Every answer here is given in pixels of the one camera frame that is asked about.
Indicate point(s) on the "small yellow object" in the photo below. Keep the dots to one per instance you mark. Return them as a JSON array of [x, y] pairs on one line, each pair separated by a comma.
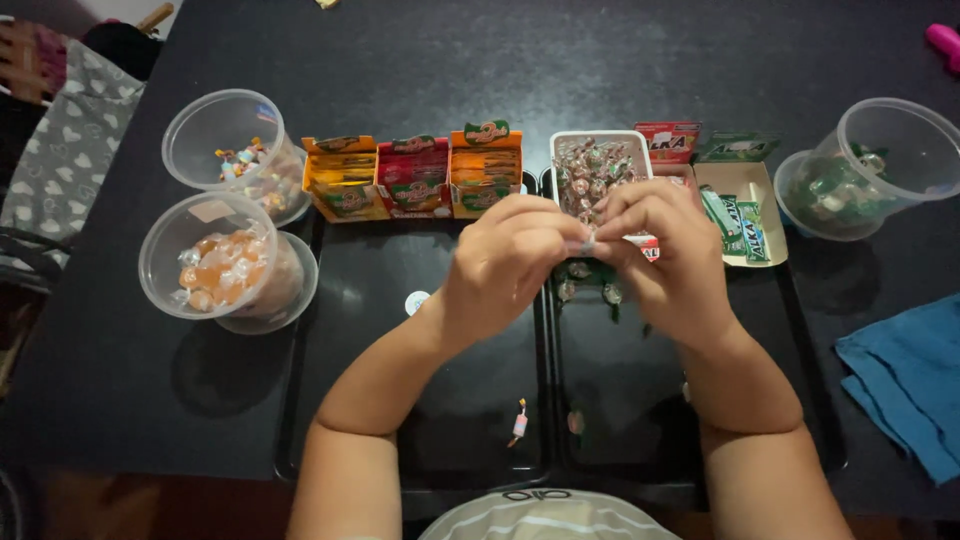
[[327, 3]]

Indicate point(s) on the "pink striped wrapped candy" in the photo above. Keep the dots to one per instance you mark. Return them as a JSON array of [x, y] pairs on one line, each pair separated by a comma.
[[519, 424]]

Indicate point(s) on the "blue cloth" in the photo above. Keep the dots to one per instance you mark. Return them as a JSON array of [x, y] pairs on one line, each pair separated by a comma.
[[907, 375]]

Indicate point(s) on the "green and beige candy carton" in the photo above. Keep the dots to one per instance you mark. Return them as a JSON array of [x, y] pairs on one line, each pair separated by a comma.
[[739, 176]]

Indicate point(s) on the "clear tub with orange candies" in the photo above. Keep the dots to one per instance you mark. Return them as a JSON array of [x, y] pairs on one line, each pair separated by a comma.
[[217, 259]]

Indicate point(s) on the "woven brown basket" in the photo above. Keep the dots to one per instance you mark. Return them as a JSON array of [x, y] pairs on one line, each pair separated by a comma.
[[28, 60]]

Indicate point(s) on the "heap of green wrapped candies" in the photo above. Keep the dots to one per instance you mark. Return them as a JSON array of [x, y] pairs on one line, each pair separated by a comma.
[[836, 191]]

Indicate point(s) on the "black plastic tray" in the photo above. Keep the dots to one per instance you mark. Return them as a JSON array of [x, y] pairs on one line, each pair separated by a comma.
[[630, 397], [397, 375]]

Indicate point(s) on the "orange candy display box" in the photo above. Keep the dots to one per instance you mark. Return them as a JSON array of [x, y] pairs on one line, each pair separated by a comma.
[[484, 169]]

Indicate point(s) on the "heap of orange wrapped candies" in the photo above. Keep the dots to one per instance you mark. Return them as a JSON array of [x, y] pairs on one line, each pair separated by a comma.
[[221, 270]]

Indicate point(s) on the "white rectangular candy tray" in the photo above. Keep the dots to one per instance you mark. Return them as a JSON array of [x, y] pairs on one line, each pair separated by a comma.
[[559, 150]]

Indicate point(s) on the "small clear candy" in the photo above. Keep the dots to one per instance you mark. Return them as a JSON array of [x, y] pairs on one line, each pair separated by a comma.
[[589, 244]]

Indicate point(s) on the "yellow candy display box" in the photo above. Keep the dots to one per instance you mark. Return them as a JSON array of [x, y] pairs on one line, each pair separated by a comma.
[[341, 180]]

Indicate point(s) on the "grey cloth with white hearts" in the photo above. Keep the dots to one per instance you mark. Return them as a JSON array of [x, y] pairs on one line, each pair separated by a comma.
[[71, 157]]

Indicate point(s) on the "clear tub with colourful candies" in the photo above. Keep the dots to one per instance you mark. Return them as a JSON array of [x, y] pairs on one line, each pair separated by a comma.
[[225, 142]]

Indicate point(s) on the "red candy carton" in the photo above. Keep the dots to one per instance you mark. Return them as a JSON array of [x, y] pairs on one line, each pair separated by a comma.
[[666, 142]]

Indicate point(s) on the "pink plastic object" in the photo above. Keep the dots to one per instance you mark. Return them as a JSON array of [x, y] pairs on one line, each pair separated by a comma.
[[943, 41]]

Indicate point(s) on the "heap of green-red wrapped candies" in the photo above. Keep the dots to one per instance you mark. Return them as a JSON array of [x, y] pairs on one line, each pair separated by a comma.
[[592, 171]]

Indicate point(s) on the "person's left hand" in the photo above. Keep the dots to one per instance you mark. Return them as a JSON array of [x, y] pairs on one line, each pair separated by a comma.
[[495, 277]]

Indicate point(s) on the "clear tub with green candies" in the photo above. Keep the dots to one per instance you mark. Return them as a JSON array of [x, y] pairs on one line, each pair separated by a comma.
[[877, 165]]

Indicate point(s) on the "round white sticker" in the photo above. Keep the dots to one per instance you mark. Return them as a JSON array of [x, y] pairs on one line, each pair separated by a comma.
[[417, 302]]

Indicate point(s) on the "person's striped shirt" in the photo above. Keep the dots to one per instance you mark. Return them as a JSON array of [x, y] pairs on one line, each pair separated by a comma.
[[547, 517]]

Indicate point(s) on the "person's right hand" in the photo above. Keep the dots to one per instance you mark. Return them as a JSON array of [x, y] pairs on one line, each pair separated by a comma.
[[675, 277]]

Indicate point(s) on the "red candy display box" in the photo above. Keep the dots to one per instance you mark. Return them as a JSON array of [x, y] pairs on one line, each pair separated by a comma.
[[414, 178]]

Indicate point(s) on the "heap of colourful wrapped candies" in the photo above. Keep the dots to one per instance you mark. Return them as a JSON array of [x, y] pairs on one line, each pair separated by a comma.
[[251, 169]]

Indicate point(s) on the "green candy stick pack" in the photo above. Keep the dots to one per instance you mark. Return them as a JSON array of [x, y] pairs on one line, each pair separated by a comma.
[[720, 217], [752, 229]]

